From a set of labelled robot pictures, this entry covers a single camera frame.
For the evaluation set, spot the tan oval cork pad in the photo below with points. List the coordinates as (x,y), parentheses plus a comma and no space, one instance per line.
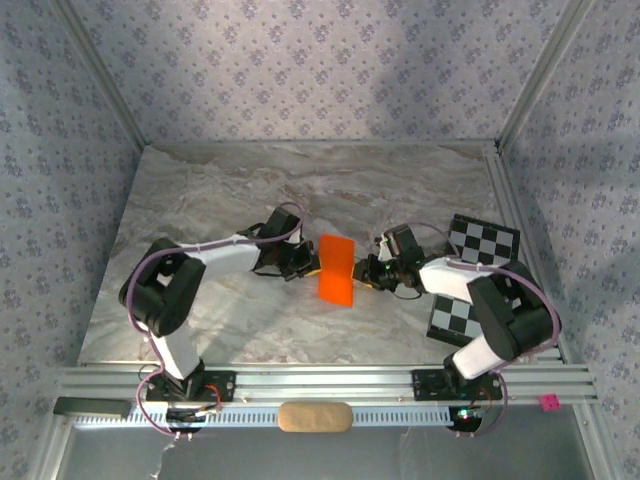
(315,417)

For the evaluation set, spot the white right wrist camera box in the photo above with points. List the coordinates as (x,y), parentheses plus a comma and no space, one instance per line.
(386,247)

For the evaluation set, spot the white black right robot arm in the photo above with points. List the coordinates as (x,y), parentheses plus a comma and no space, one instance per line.
(505,315)

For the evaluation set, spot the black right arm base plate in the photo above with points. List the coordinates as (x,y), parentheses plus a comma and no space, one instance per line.
(425,385)

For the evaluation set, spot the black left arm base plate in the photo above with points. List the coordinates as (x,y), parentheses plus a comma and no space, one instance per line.
(225,385)

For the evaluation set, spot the aluminium side rail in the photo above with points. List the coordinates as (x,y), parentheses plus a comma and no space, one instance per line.
(500,185)

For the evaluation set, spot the orange cloth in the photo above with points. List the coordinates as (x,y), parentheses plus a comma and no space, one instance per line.
(336,280)

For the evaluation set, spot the black grey checkerboard panel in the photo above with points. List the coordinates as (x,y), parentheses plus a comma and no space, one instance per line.
(480,240)

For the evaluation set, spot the long aluminium profile rail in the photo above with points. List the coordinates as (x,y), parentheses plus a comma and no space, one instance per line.
(325,382)

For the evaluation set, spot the small pink block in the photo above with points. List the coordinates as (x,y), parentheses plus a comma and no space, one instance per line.
(550,402)

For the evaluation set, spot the controller board with green light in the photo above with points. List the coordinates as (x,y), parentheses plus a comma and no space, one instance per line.
(465,415)

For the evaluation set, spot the aluminium frame post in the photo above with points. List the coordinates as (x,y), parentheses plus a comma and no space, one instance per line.
(545,70)

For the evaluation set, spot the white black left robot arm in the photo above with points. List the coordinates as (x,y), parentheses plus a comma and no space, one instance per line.
(160,295)

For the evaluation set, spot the flat black bar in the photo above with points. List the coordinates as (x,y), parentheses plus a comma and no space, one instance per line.
(90,407)

